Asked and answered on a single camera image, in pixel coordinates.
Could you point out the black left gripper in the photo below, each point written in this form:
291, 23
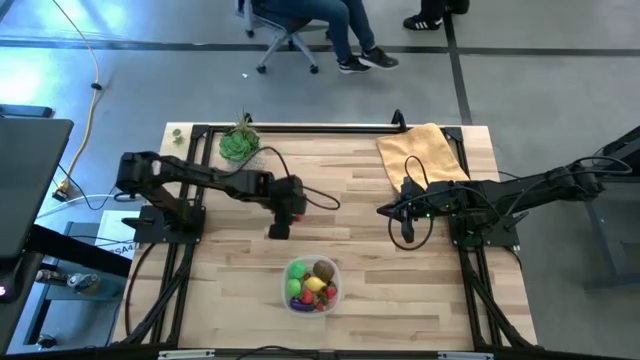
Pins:
287, 197

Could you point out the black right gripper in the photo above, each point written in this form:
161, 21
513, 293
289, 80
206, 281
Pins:
417, 206

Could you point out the red toy cherry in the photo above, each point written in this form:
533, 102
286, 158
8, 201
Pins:
299, 218

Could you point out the clear plastic tupperware container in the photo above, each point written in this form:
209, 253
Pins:
311, 261

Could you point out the green toy bell pepper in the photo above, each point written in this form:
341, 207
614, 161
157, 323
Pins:
297, 270

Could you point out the brown toy kiwi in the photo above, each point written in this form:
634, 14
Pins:
324, 270

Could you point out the light green ribbed toy vegetable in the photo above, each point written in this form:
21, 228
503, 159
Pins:
294, 288

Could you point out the yellow toy lemon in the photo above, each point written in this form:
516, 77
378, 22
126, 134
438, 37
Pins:
315, 284

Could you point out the large red toy strawberry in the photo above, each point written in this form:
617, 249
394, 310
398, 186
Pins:
307, 297

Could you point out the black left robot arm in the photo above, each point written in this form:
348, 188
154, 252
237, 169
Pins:
200, 175

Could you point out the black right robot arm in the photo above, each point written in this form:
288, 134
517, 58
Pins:
525, 187

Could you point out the yellow towel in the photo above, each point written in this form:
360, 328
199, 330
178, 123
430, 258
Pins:
415, 150

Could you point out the succulent plant in white pot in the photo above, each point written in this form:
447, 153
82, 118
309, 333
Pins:
239, 145

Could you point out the small green plant sprig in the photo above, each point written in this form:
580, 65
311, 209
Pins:
177, 133

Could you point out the grey office chair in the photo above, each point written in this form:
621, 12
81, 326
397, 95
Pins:
286, 31

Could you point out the white printed paper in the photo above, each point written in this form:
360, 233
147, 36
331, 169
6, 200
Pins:
112, 232

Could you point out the person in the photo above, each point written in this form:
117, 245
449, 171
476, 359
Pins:
340, 25
422, 22

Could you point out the black desk beam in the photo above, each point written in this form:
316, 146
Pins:
75, 250

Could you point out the black side table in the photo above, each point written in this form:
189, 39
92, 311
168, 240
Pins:
615, 240

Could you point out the dark grey desk panel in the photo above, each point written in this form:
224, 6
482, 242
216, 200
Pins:
30, 175

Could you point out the black flat device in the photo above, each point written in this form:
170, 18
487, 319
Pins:
25, 111

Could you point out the black caster wheel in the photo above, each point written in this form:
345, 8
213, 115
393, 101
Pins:
46, 342

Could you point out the black aluminium table frame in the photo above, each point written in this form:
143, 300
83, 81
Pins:
325, 129

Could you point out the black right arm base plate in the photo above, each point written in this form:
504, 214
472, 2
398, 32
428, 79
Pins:
492, 240

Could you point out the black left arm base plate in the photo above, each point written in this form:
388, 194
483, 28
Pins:
150, 232

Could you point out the silver frame bracket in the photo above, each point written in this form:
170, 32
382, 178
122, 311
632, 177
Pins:
465, 356
185, 355

